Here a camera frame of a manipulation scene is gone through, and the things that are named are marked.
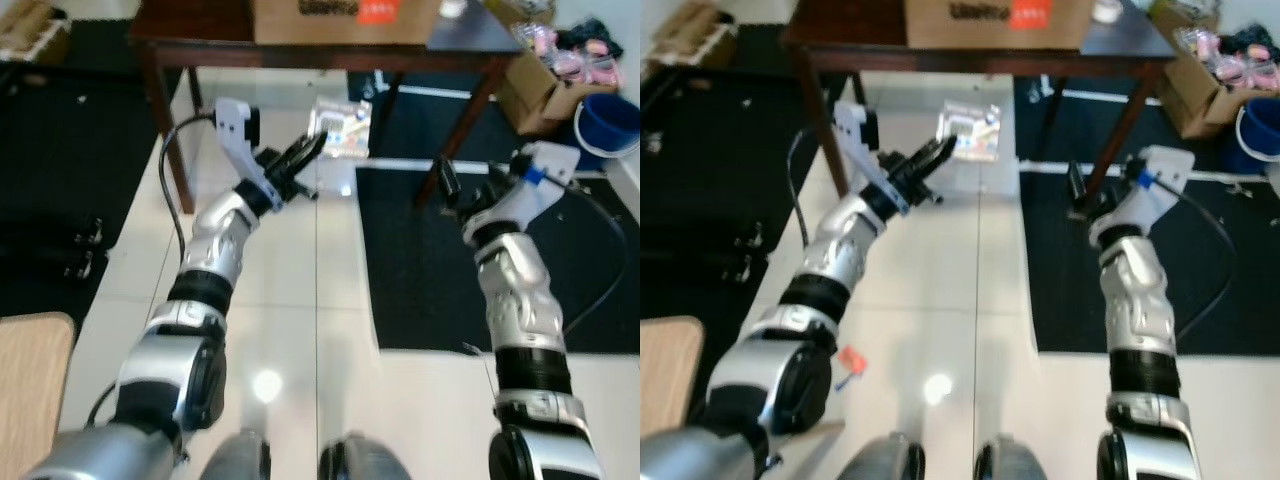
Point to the open cardboard box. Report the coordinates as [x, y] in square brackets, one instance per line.
[530, 100]
[1190, 100]

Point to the blue bucket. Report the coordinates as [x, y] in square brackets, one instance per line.
[610, 125]
[1262, 130]

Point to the dark wooden table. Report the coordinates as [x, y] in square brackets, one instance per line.
[300, 55]
[950, 58]

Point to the black floor mat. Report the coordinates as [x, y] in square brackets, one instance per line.
[1070, 290]
[430, 280]
[420, 120]
[720, 160]
[60, 160]
[1060, 125]

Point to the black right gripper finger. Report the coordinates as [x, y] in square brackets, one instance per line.
[443, 180]
[1073, 180]
[454, 178]
[1083, 180]

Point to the white cup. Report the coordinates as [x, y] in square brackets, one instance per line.
[453, 8]
[1106, 10]

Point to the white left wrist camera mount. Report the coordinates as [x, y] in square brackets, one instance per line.
[235, 130]
[855, 135]

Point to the grey left robot leg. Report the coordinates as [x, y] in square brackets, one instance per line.
[240, 460]
[895, 462]

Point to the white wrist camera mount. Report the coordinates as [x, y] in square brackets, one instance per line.
[535, 185]
[1150, 190]
[855, 135]
[235, 130]

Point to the cardboard box with orange label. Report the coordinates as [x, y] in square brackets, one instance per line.
[330, 20]
[990, 22]

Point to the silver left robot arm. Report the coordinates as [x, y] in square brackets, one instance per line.
[840, 250]
[215, 245]

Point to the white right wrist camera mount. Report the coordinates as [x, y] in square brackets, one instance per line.
[535, 185]
[1150, 190]

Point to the woven basket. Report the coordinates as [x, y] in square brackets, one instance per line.
[690, 35]
[30, 30]

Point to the light wooden chair seat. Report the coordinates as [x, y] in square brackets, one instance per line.
[668, 370]
[30, 390]

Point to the shiny foil packet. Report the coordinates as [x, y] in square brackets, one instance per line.
[345, 130]
[972, 132]

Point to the black wheeled base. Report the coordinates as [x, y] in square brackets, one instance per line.
[750, 255]
[88, 250]

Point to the grey right robot leg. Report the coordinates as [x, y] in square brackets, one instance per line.
[365, 462]
[1010, 465]

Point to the dark cloth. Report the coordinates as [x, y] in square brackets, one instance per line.
[590, 35]
[1260, 38]

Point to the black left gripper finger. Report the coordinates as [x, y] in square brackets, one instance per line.
[936, 168]
[305, 147]
[935, 152]
[308, 165]

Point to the grey robot leg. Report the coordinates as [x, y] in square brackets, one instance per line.
[895, 462]
[365, 462]
[240, 460]
[1010, 465]

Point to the pink packaged goods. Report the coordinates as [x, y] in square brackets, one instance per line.
[575, 60]
[1230, 65]

